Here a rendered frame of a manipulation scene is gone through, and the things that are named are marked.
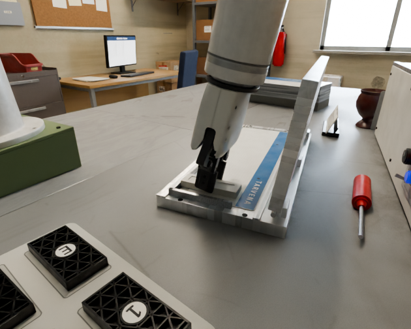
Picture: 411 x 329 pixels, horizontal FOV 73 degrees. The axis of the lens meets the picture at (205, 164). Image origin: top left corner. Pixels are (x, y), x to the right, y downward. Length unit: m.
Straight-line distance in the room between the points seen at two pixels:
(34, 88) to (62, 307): 2.62
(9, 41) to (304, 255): 3.22
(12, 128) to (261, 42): 0.47
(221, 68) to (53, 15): 3.25
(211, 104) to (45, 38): 3.20
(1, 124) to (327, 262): 0.57
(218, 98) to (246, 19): 0.09
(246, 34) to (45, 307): 0.36
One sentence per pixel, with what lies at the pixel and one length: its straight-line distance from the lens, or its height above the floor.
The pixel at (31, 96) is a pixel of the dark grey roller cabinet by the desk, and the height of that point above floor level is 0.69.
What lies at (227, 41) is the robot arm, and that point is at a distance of 0.36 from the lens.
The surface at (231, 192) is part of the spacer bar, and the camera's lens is 0.44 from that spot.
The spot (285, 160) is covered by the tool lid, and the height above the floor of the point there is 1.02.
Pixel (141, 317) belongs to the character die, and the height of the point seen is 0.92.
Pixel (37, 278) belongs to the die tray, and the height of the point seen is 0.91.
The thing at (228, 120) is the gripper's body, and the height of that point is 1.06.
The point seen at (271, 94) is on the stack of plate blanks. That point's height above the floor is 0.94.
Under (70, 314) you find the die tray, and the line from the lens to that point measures 0.33.
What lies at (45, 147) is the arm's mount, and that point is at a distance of 0.61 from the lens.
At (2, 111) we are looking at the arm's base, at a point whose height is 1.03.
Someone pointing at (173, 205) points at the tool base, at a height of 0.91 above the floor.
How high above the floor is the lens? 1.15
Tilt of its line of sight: 25 degrees down
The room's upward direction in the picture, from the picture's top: straight up
